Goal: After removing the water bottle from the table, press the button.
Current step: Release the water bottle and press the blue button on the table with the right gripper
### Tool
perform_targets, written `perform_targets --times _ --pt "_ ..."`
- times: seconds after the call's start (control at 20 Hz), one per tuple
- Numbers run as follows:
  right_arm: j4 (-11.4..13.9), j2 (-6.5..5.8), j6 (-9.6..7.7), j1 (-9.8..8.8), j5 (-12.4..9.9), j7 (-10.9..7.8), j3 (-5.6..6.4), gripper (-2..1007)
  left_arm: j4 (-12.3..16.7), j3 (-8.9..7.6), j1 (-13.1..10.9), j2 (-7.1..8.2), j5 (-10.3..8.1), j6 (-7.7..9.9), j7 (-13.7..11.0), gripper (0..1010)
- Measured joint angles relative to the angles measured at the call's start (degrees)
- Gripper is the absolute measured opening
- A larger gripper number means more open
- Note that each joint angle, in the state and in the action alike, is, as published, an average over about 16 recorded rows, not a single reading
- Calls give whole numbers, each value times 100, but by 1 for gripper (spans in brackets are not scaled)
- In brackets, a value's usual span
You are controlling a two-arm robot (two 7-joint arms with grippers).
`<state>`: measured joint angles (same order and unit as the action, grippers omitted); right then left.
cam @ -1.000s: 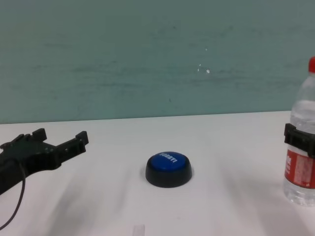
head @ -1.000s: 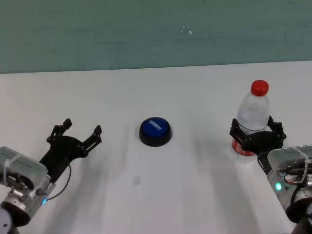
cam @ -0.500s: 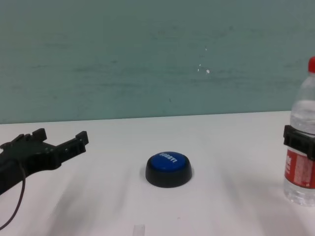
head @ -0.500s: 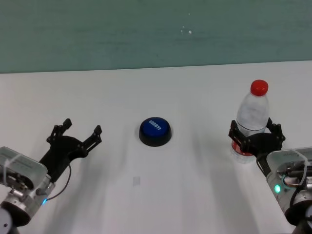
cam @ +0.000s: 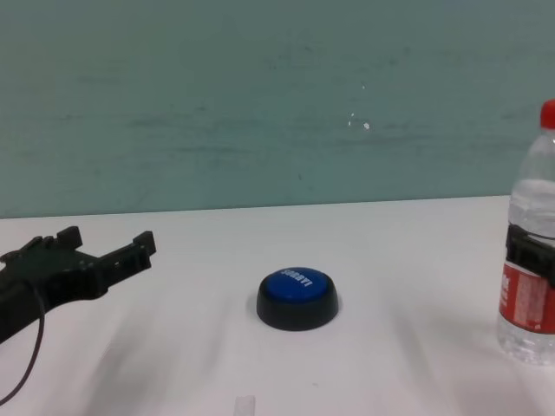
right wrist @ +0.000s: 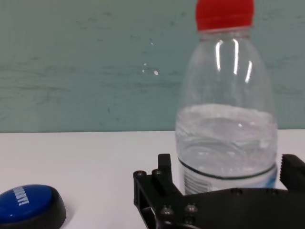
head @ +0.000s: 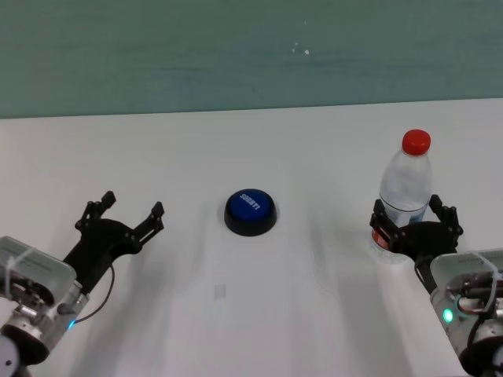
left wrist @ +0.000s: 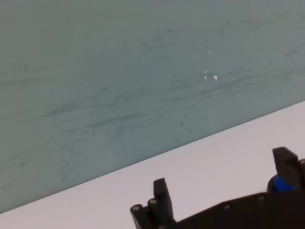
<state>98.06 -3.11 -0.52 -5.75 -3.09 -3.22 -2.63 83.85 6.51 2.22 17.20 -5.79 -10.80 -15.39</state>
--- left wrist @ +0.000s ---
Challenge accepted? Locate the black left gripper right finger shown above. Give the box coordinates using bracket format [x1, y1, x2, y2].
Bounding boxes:
[272, 147, 305, 190]

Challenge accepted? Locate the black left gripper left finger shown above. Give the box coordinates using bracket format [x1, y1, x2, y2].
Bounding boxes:
[152, 177, 176, 222]

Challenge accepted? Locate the blue button black base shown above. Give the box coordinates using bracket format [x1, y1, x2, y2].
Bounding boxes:
[266, 175, 297, 193]

